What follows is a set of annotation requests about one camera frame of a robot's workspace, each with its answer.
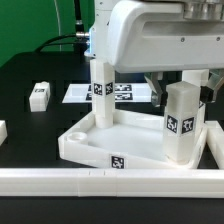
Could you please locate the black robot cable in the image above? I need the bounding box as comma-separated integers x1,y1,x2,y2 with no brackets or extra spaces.
34,0,91,53

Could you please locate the white right fence block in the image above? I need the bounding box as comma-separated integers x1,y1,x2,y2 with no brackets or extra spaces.
206,121,224,170

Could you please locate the white fence block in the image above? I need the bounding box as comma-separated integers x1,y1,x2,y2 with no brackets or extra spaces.
0,120,7,146
206,121,224,170

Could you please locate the white left fence block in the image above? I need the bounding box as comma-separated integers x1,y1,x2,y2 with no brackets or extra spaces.
0,120,7,146

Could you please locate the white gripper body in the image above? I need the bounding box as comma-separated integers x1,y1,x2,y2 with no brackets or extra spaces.
106,0,224,73

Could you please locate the white front fence rail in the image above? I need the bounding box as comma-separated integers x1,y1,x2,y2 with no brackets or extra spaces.
0,168,224,198

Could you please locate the white marker base plate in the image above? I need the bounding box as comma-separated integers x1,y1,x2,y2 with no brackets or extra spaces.
63,83,152,103

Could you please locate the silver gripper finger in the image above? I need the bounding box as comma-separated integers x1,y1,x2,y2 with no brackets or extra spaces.
144,72,168,107
200,69,224,103

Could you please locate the white desk top tray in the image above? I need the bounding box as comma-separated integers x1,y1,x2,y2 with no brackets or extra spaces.
58,110,207,169

